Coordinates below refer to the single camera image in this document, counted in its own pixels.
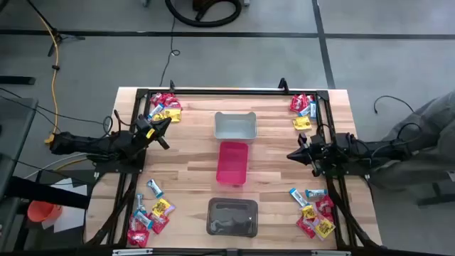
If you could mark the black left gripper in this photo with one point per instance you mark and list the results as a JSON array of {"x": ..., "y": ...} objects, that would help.
[{"x": 144, "y": 126}]

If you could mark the silver frame bracket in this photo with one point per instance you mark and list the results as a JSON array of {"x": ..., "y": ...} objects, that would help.
[
  {"x": 131, "y": 252},
  {"x": 330, "y": 253}
]

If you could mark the black tripod stand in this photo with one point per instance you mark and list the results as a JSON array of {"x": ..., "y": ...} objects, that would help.
[{"x": 57, "y": 35}]

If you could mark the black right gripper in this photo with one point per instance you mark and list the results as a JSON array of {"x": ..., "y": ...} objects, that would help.
[{"x": 316, "y": 153}]

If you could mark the black desk leg beam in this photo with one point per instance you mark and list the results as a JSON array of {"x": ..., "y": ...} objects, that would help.
[{"x": 46, "y": 193}]

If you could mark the black diagonal frame strut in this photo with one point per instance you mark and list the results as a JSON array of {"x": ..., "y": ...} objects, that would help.
[
  {"x": 106, "y": 224},
  {"x": 357, "y": 224}
]

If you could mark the dark grey desk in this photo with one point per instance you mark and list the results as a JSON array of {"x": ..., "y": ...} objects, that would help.
[{"x": 14, "y": 135}]

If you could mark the white paper sheets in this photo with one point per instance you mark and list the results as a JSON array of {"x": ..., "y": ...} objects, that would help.
[{"x": 71, "y": 218}]

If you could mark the dark smoky clear bin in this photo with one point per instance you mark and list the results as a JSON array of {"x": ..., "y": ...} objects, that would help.
[{"x": 232, "y": 218}]

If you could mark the light grey plastic bin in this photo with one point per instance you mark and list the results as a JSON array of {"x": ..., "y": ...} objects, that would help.
[{"x": 235, "y": 128}]

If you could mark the black floor bar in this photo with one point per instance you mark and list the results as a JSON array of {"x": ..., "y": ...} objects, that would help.
[{"x": 17, "y": 80}]

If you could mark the vacuum cleaner body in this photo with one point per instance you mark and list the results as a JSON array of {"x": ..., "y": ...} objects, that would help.
[{"x": 202, "y": 4}]

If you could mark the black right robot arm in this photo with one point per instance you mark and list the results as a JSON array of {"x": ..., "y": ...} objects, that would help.
[{"x": 373, "y": 149}]

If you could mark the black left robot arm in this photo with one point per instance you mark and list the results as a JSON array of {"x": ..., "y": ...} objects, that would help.
[{"x": 89, "y": 144}]

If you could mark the person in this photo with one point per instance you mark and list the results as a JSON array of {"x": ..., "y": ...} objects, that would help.
[{"x": 433, "y": 121}]

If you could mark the black aluminium table frame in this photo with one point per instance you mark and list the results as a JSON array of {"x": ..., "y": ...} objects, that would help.
[{"x": 231, "y": 92}]

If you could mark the red Skittles candy bag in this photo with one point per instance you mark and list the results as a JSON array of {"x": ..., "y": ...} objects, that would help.
[
  {"x": 324, "y": 203},
  {"x": 156, "y": 99},
  {"x": 327, "y": 216},
  {"x": 310, "y": 98},
  {"x": 298, "y": 103},
  {"x": 138, "y": 238},
  {"x": 171, "y": 100},
  {"x": 305, "y": 227},
  {"x": 159, "y": 224},
  {"x": 133, "y": 224}
]

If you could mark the black table clamp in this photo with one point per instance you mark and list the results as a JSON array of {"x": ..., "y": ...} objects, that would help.
[
  {"x": 172, "y": 85},
  {"x": 283, "y": 84}
]

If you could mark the orange bucket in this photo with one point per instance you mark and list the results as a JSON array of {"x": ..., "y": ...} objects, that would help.
[{"x": 42, "y": 212}]

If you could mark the translucent red plastic bin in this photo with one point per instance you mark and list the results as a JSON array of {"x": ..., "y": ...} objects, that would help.
[{"x": 232, "y": 163}]

